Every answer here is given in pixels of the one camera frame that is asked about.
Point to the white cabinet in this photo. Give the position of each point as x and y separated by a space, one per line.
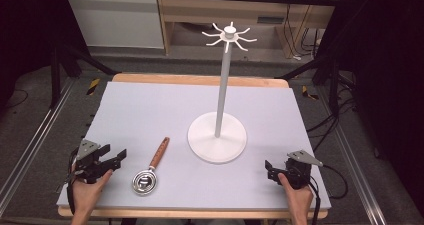
116 21

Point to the light grey table mat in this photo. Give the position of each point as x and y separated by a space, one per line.
186 125

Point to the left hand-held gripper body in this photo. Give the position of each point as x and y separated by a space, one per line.
89 161

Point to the white hook stand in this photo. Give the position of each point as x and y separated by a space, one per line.
221 118

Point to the person's left hand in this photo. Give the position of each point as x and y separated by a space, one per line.
87 191

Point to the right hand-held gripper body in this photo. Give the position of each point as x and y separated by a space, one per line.
298 168

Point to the person's right hand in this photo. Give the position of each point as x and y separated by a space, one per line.
296 195

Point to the aluminium floor rail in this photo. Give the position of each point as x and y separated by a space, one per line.
353 165
30 141

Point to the black stand leg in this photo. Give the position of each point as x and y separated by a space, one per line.
326 75
63 65

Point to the wooden table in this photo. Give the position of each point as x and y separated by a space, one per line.
200 79

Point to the yellow black striped tape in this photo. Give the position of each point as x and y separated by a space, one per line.
309 93
93 86

